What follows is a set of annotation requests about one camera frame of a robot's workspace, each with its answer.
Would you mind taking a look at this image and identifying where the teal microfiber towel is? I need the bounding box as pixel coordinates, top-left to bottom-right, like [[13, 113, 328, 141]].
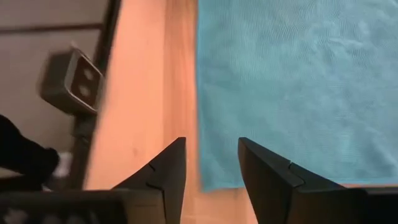
[[195, 0, 398, 193]]

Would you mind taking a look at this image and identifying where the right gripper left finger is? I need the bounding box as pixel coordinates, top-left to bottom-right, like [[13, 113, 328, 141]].
[[111, 136, 188, 224]]

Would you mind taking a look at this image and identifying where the grey two-lens camera box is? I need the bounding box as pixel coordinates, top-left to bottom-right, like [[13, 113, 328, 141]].
[[39, 46, 106, 116]]

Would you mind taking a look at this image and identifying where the black aluminium table frame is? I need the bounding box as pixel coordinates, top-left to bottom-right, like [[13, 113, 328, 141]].
[[67, 0, 124, 191]]

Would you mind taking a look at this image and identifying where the black rounded object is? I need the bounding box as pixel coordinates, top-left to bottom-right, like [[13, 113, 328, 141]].
[[0, 114, 73, 191]]

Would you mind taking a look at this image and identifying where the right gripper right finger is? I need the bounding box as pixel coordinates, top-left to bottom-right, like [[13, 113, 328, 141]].
[[238, 137, 368, 224]]

